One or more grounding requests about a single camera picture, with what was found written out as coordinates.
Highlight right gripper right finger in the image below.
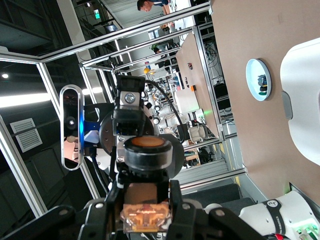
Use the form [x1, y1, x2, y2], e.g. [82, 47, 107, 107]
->
[167, 180, 266, 240]

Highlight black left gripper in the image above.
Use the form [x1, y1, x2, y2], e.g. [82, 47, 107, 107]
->
[98, 76, 147, 191]

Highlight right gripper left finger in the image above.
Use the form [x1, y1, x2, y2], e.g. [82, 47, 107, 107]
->
[0, 181, 125, 240]

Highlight orange push button switch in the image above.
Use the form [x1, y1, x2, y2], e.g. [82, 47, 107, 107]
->
[119, 136, 174, 235]

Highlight brown topped background table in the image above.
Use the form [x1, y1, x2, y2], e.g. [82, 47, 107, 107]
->
[174, 32, 222, 137]

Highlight person in blue shirt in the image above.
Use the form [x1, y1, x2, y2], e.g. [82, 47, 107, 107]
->
[136, 0, 176, 16]

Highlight light blue round plate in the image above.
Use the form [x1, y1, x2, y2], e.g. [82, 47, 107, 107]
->
[245, 58, 273, 102]

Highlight white lunch box grey latches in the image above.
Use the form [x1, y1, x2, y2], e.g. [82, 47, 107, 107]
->
[279, 37, 320, 166]

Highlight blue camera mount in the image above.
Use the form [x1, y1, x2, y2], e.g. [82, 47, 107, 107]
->
[79, 119, 101, 157]

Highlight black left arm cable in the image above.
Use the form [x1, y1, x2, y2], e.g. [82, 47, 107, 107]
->
[144, 79, 187, 145]

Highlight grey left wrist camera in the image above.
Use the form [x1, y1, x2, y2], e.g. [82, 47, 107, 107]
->
[59, 84, 85, 171]

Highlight aluminium cage frame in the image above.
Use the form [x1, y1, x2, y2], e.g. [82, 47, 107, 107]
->
[0, 0, 248, 218]

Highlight white wall vent grille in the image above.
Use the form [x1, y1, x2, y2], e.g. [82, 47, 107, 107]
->
[9, 117, 36, 134]
[14, 128, 43, 154]

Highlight green push button switch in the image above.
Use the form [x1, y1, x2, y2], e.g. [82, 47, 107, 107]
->
[256, 74, 268, 96]

